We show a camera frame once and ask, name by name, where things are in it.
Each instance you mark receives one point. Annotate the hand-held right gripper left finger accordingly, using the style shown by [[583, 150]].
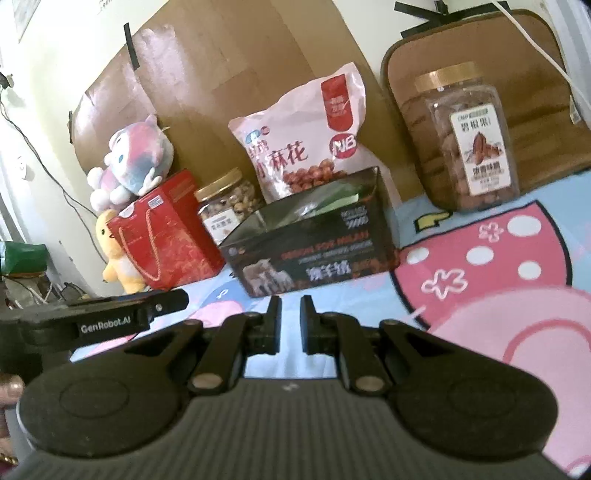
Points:
[[276, 323]]

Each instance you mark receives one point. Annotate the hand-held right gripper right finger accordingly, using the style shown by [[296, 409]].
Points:
[[307, 323]]

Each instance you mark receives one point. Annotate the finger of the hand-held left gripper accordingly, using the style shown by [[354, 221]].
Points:
[[168, 302]]

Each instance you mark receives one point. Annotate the black cardboard box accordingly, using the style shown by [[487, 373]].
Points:
[[314, 258]]

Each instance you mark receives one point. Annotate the person's left hand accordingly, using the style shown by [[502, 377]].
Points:
[[9, 392]]

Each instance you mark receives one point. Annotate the dark clutter pile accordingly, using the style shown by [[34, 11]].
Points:
[[37, 293]]

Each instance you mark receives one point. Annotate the red gift box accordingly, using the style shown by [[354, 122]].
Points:
[[180, 240]]

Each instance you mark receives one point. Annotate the yellow plush duck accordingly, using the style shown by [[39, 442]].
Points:
[[115, 258]]

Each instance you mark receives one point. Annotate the green bag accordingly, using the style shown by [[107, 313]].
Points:
[[23, 258]]

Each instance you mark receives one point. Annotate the small gold-lid nut jar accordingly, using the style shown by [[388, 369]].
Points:
[[221, 207]]

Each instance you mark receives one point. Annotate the pink and blue plush toy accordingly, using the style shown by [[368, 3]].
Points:
[[134, 157]]

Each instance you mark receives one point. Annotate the printed blanket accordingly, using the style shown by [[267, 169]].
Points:
[[485, 277]]

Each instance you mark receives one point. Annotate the pink snack bag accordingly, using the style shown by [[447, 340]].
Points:
[[295, 134]]

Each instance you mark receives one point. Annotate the brown cardboard sheet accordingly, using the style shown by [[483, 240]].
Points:
[[207, 92]]

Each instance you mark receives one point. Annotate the large clear nut jar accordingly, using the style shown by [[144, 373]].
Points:
[[429, 138]]

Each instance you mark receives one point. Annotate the brown cushion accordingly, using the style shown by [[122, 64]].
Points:
[[531, 115]]

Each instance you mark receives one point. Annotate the white wall socket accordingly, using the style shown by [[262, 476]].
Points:
[[23, 168]]

